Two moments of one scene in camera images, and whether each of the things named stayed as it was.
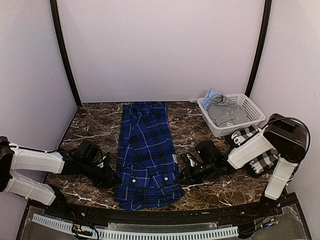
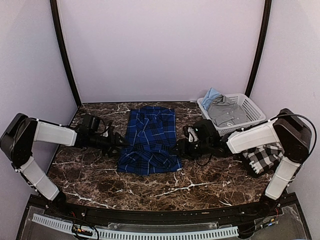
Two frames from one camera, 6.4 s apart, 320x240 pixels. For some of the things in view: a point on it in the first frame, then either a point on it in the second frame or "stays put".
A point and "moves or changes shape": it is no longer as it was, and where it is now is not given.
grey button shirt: x=222 y=112 stays put
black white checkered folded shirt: x=258 y=164 stays put
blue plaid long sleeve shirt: x=147 y=171 moves or changes shape
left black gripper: x=106 y=178 to x=113 y=142
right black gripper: x=188 y=175 to x=183 y=149
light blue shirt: x=209 y=97 stays put
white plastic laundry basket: x=256 y=115 stays put
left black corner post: x=56 y=12 stays put
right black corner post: x=261 y=47 stays put
